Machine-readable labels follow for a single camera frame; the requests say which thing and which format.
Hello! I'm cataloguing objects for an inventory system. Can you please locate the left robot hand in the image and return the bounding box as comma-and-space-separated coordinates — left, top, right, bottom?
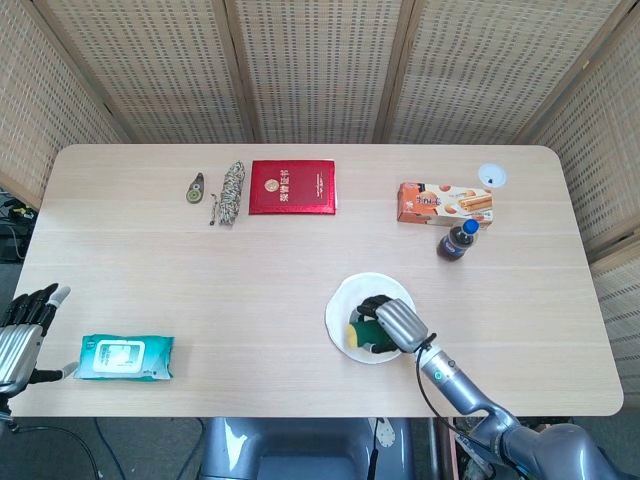
0, 282, 81, 397

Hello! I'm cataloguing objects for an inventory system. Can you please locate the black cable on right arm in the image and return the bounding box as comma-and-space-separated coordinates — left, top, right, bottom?
413, 333, 501, 454

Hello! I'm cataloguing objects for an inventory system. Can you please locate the black floor cable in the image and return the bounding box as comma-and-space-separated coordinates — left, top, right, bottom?
0, 417, 131, 480

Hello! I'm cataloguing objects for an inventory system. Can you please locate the white perforated bracket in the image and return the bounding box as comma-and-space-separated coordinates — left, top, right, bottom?
375, 418, 396, 451

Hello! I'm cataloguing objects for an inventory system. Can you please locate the bundle of speckled rope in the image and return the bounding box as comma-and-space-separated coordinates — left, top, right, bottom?
208, 159, 247, 227

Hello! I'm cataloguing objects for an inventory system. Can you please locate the green correction tape dispenser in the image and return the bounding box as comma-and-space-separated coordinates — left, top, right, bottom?
182, 171, 205, 206

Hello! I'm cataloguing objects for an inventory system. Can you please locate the bamboo folding screen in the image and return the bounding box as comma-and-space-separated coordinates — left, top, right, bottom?
0, 0, 640, 311

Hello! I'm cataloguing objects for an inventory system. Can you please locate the teal wet wipes pack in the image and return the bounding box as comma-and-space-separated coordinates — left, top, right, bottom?
73, 334, 176, 382

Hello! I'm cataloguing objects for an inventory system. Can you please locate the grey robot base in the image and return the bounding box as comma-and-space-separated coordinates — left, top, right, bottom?
199, 417, 416, 480

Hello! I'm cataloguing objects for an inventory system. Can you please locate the green yellow sponge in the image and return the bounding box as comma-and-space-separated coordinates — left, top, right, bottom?
345, 319, 396, 354

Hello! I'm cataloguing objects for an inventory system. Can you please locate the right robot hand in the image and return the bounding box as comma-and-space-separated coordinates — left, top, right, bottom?
355, 294, 433, 356

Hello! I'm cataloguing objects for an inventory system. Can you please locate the red certificate book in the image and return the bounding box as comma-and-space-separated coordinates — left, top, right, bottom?
248, 159, 340, 217

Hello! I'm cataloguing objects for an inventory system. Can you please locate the white round plate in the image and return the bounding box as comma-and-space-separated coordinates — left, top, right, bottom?
325, 272, 415, 365

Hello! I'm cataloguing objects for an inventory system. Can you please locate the orange biscuit box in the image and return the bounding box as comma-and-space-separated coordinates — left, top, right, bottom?
397, 181, 495, 229

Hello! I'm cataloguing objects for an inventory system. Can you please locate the dark soda bottle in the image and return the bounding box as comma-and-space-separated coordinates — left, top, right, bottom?
437, 218, 481, 263

